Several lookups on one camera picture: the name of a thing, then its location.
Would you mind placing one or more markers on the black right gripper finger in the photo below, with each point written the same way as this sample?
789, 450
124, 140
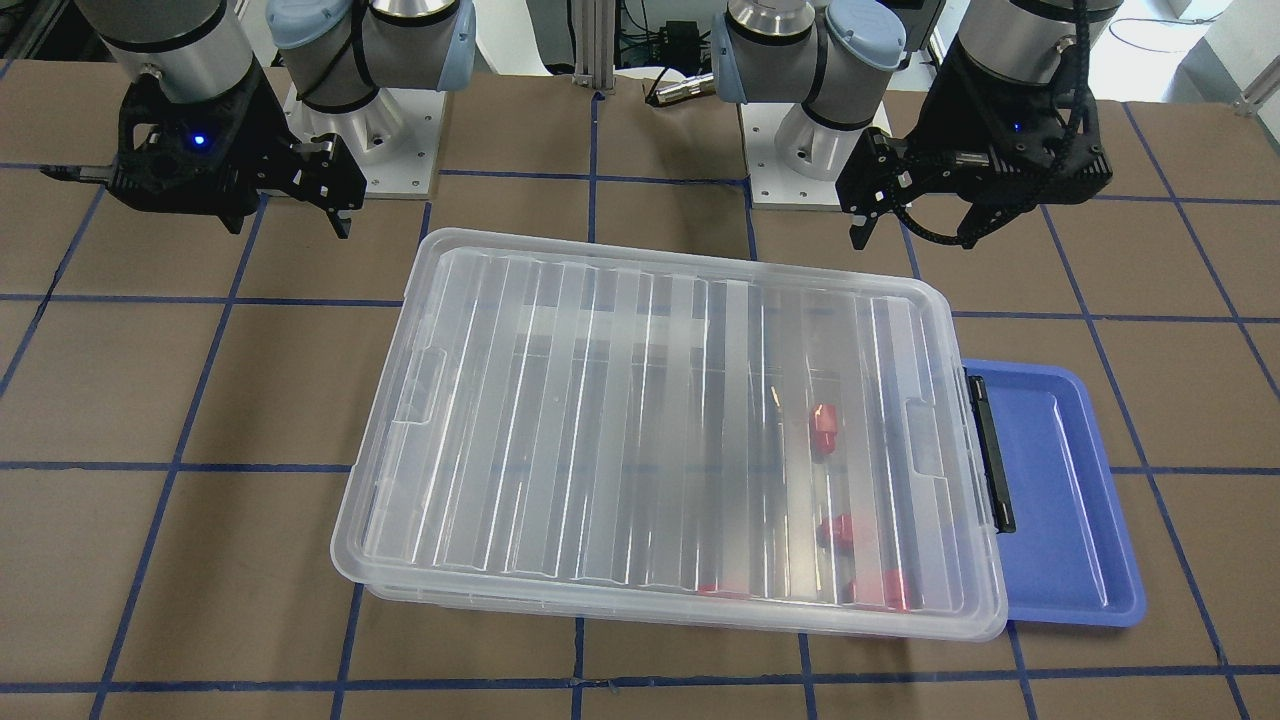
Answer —
340, 219

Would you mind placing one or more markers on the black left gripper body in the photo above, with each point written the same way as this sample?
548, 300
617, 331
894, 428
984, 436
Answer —
958, 100

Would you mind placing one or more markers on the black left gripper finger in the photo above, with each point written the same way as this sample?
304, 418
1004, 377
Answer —
862, 229
987, 217

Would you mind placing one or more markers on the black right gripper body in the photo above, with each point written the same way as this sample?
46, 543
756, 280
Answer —
262, 118

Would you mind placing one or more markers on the red block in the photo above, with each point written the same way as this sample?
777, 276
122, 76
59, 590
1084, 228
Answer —
824, 428
837, 533
892, 592

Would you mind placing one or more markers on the clear plastic box lid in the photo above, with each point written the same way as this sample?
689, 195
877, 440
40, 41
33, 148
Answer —
566, 412

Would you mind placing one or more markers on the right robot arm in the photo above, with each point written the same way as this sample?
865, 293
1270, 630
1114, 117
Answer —
340, 53

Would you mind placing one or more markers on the blue plastic tray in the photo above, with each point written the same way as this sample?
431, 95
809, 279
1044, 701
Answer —
1070, 559

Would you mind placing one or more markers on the clear plastic storage box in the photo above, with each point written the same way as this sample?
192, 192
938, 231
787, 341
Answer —
635, 606

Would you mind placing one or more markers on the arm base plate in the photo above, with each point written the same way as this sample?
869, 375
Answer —
793, 162
395, 139

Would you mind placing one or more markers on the black box latch handle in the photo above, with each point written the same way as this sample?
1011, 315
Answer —
990, 452

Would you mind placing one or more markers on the aluminium frame post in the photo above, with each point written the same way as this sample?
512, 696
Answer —
593, 25

